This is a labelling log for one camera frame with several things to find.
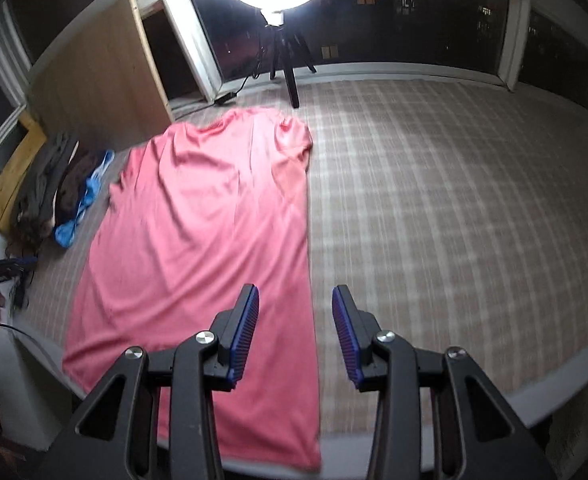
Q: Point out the white window sash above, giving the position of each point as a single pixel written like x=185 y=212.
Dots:
x=193 y=45

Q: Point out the light wooden board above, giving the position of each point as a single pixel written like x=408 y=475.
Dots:
x=98 y=75

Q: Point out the black power adapter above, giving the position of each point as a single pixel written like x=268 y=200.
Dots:
x=226 y=98

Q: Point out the pink t-shirt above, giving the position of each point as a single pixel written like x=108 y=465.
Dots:
x=198 y=235

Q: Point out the yellow wooden headboard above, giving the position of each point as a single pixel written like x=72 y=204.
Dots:
x=13 y=175

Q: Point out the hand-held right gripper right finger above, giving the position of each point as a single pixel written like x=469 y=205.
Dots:
x=346 y=335

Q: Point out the grey garment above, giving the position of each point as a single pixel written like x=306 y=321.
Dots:
x=43 y=175

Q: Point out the blue garment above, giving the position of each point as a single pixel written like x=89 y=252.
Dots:
x=68 y=232

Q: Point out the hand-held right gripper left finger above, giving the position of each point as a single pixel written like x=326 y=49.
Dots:
x=244 y=330

